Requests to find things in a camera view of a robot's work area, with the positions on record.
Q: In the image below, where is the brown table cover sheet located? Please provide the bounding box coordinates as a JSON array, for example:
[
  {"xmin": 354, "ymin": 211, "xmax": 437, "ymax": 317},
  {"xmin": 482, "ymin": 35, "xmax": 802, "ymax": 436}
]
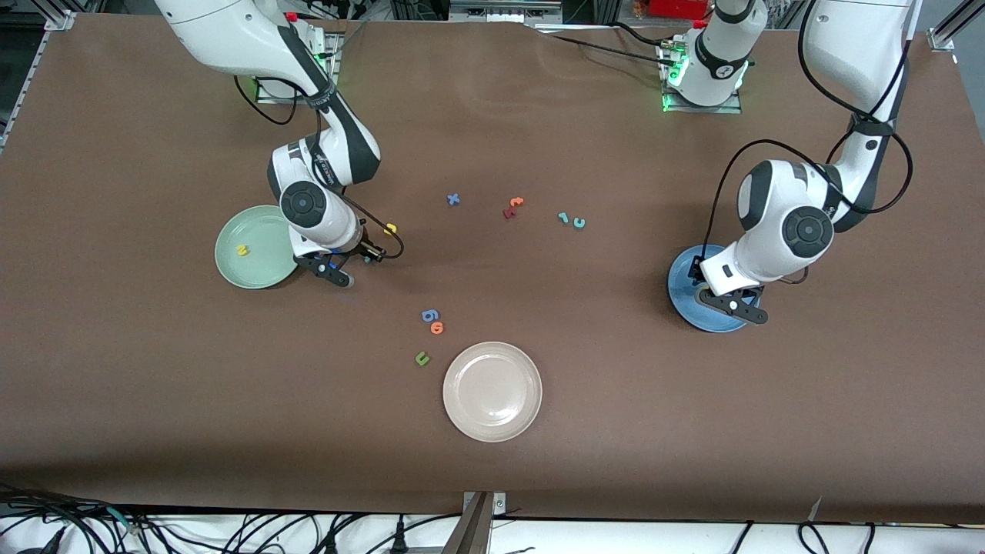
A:
[{"xmin": 0, "ymin": 14, "xmax": 985, "ymax": 526}]

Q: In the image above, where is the pale green plate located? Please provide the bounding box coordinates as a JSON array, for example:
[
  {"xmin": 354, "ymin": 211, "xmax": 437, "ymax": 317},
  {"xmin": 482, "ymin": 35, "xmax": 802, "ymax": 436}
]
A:
[{"xmin": 214, "ymin": 204, "xmax": 307, "ymax": 291}]

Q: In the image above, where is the beige plate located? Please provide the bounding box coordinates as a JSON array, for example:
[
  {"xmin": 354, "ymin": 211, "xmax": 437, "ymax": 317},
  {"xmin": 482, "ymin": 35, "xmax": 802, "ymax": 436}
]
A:
[{"xmin": 442, "ymin": 341, "xmax": 543, "ymax": 444}]

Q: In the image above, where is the black cable connector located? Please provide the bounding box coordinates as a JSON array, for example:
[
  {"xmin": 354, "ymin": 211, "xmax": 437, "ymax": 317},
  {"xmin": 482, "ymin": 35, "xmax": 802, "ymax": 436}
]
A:
[{"xmin": 15, "ymin": 529, "xmax": 64, "ymax": 554}]

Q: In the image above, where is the small metal bracket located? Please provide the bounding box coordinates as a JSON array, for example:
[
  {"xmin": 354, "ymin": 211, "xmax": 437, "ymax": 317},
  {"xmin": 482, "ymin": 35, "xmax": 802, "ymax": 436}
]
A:
[{"xmin": 462, "ymin": 491, "xmax": 507, "ymax": 516}]

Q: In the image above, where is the aluminium frame rail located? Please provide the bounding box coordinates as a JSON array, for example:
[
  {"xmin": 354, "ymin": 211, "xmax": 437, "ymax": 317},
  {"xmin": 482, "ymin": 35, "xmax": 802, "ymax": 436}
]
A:
[{"xmin": 0, "ymin": 12, "xmax": 78, "ymax": 151}]

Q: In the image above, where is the blue plate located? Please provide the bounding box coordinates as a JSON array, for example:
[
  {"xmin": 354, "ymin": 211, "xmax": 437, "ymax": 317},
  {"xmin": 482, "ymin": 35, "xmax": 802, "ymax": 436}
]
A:
[{"xmin": 666, "ymin": 244, "xmax": 762, "ymax": 334}]

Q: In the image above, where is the aluminium frame corner profile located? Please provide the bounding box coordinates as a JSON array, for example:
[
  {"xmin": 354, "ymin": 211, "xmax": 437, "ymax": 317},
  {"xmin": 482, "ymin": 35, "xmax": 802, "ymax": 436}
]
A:
[{"xmin": 927, "ymin": 0, "xmax": 985, "ymax": 53}]

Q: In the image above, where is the aluminium extrusion beam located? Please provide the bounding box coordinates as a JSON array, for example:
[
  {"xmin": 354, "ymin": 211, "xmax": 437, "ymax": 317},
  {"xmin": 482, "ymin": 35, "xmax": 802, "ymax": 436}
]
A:
[{"xmin": 442, "ymin": 492, "xmax": 493, "ymax": 554}]

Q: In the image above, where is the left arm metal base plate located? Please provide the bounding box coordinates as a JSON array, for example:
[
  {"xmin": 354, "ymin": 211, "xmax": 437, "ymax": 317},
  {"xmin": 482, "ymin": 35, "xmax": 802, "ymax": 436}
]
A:
[{"xmin": 659, "ymin": 38, "xmax": 744, "ymax": 115}]

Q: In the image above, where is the red box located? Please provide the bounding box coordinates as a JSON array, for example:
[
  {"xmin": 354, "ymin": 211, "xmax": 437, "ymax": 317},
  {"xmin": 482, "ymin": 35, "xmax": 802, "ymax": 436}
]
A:
[{"xmin": 649, "ymin": 0, "xmax": 710, "ymax": 20}]

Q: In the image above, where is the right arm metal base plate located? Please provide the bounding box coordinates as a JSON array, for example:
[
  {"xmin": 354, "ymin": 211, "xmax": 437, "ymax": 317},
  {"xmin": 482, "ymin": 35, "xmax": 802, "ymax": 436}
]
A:
[{"xmin": 256, "ymin": 31, "xmax": 343, "ymax": 105}]

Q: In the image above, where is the thin black power cable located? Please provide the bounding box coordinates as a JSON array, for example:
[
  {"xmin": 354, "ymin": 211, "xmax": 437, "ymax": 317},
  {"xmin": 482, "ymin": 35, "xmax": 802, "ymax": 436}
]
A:
[
  {"xmin": 612, "ymin": 22, "xmax": 679, "ymax": 45},
  {"xmin": 539, "ymin": 29, "xmax": 672, "ymax": 66}
]

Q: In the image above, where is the grey metal box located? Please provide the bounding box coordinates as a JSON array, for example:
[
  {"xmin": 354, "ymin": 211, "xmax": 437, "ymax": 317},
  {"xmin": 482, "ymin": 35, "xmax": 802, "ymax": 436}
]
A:
[{"xmin": 449, "ymin": 0, "xmax": 564, "ymax": 25}]

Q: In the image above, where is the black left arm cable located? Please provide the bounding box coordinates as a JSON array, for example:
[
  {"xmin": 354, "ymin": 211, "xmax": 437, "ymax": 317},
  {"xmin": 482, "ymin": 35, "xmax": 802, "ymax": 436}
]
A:
[{"xmin": 706, "ymin": 0, "xmax": 915, "ymax": 259}]

